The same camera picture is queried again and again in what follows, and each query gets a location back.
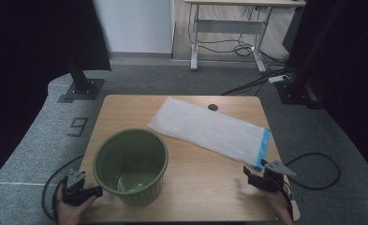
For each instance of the person's left hand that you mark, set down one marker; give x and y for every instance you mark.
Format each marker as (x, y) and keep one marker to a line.
(70, 214)

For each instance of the white plastic bag blue edge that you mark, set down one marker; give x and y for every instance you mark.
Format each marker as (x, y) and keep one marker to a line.
(203, 128)

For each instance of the white desk with grey frame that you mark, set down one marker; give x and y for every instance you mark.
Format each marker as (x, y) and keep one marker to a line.
(228, 26)

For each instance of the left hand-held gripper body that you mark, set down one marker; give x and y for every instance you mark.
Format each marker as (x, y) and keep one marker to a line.
(74, 190)

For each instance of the green plastic bin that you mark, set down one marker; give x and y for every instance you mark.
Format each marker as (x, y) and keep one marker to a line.
(110, 156)

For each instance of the person's right hand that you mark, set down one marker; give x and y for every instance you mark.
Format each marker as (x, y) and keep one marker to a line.
(277, 203)

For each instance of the black metal stand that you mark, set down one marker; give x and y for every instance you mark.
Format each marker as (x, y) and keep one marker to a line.
(78, 78)
(294, 93)

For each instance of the black curtain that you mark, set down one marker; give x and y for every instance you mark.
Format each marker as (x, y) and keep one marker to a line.
(359, 78)
(32, 47)

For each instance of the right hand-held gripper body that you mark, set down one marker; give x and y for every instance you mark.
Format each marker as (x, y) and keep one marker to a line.
(270, 179)

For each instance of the white power strip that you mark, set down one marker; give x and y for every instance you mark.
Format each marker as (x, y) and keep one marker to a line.
(278, 79)

